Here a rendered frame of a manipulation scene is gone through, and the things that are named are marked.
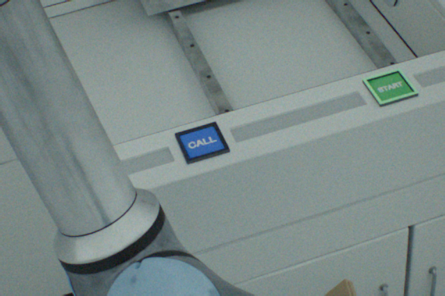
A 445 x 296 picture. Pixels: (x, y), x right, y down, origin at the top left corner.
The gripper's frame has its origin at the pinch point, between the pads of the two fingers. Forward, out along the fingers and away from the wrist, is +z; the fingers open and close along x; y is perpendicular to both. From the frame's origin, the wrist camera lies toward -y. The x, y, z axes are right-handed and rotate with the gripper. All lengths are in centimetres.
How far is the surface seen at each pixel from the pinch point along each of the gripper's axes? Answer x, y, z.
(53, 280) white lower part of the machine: 53, 59, 96
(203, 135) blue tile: 25.5, 1.8, 14.2
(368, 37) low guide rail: -8.6, 25.6, 25.7
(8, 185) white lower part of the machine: 55, 59, 65
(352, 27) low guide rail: -7.9, 30.6, 26.9
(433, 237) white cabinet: -5.8, -4.1, 41.8
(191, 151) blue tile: 27.7, -0.3, 14.2
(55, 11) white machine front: 37, 59, 27
